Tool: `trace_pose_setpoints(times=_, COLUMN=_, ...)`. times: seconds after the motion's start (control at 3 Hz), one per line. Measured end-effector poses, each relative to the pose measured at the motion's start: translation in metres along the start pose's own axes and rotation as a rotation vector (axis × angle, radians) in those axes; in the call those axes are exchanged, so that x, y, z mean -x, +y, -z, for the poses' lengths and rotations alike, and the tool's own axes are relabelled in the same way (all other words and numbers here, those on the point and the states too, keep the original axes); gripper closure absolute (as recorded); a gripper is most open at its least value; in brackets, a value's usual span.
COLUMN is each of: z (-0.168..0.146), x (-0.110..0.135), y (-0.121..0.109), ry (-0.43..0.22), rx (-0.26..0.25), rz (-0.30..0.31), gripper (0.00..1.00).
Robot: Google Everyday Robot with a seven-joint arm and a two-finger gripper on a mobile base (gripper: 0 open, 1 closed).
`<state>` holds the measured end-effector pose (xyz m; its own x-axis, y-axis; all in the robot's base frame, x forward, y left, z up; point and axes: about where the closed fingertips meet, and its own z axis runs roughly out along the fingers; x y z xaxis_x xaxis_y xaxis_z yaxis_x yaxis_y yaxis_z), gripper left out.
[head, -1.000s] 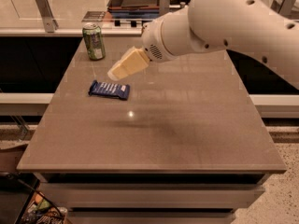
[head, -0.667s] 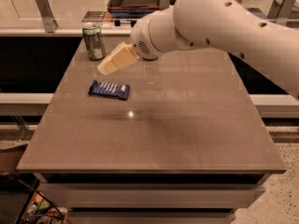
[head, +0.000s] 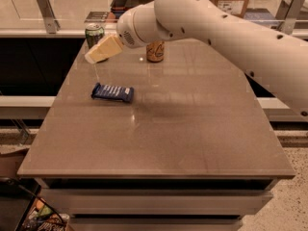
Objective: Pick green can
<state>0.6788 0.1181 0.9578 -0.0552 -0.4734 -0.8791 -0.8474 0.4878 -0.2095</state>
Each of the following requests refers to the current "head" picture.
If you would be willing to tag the right metal bracket post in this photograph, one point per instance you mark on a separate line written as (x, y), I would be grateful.
(289, 20)

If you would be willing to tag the left metal bracket post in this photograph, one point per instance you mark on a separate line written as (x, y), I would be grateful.
(51, 23)

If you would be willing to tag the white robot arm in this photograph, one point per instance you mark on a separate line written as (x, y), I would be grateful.
(276, 61)

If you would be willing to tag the blue snack bar wrapper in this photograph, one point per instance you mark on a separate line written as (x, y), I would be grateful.
(114, 93)

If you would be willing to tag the metal bracket post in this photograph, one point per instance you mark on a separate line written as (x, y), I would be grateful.
(51, 23)
(289, 20)

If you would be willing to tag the green soda can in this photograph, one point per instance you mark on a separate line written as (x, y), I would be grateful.
(94, 32)

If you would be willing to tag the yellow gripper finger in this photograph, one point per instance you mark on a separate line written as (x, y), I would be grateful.
(104, 49)

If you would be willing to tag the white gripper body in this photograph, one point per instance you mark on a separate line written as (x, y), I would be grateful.
(127, 29)

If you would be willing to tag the snack bag box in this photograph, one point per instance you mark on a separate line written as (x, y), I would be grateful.
(40, 217)

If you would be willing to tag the orange soda can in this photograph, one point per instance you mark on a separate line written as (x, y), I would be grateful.
(155, 51)

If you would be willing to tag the table drawer base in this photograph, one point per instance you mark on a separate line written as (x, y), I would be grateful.
(156, 210)

